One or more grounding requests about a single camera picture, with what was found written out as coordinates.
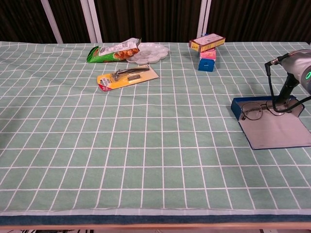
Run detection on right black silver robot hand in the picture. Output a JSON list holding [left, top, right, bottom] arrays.
[[276, 50, 311, 105]]

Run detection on blue glasses case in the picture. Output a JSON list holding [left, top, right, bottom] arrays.
[[230, 95, 311, 150]]

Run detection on thin-framed eyeglasses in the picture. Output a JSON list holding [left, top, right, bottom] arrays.
[[240, 100, 292, 121]]

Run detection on pink blue toothpaste box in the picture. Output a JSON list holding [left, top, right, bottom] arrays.
[[197, 33, 217, 72]]

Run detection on red yellow carton box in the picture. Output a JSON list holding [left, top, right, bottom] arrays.
[[189, 33, 226, 52]]

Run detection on white flower paint palette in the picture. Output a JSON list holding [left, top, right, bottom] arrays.
[[126, 42, 170, 65]]

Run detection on dark pleated curtain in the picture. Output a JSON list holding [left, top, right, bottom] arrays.
[[0, 0, 311, 45]]

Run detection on yellow razor blister pack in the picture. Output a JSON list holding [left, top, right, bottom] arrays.
[[96, 65, 160, 93]]

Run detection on green snack bag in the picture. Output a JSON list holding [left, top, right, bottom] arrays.
[[86, 37, 142, 63]]

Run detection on green checked tablecloth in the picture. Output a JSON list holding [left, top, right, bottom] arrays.
[[0, 41, 311, 216]]

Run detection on dark blue felt underlay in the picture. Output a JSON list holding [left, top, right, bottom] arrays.
[[0, 214, 311, 226]]

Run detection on black right hand cable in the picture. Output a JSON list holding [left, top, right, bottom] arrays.
[[264, 54, 311, 114]]

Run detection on white metal frame post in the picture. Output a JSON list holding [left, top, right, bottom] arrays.
[[196, 0, 212, 37], [40, 0, 64, 44]]

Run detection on white double frame post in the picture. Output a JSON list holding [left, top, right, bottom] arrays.
[[80, 0, 103, 44]]

